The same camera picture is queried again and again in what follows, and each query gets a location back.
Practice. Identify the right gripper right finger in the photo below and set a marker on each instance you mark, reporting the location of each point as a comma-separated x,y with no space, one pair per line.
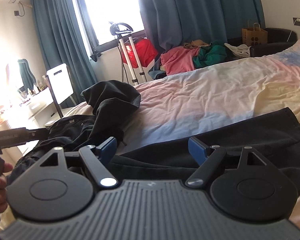
208,158

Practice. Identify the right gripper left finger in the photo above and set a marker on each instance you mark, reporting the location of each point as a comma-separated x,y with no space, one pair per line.
96,158

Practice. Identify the black jeans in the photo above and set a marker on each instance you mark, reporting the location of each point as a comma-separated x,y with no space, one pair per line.
70,133

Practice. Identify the white dresser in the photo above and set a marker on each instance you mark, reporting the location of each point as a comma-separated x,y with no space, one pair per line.
33,114

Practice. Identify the pastel bed sheet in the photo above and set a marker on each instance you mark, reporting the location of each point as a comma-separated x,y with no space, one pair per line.
260,93

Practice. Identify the teal cloth on mirror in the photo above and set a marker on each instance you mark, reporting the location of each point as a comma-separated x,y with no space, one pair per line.
27,76

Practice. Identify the white chair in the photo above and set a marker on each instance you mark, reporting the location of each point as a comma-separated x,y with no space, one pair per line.
60,87

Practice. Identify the pink garment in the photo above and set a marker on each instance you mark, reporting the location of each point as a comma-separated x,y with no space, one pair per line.
178,60

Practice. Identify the green garment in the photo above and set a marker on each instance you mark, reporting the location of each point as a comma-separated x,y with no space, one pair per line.
214,53

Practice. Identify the white cloth on chair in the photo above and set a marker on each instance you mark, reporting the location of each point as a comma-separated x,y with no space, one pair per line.
242,50

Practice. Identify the tan garment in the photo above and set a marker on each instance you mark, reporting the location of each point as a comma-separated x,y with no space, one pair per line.
195,44

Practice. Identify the red garment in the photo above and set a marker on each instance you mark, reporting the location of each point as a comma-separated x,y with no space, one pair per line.
145,50

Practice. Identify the teal curtain left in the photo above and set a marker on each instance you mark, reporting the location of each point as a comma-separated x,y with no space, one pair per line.
60,41

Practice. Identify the teal curtain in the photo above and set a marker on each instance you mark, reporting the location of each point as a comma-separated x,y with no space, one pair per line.
170,23
60,41

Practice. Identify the brown paper bag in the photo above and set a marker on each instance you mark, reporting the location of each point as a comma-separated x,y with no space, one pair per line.
254,36

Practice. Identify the black armchair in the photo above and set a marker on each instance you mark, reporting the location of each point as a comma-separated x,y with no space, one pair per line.
278,40

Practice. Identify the teal curtain right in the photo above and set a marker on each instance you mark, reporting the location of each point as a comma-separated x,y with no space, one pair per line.
170,23

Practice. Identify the wall socket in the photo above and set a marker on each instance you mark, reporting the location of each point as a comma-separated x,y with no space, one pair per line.
296,21

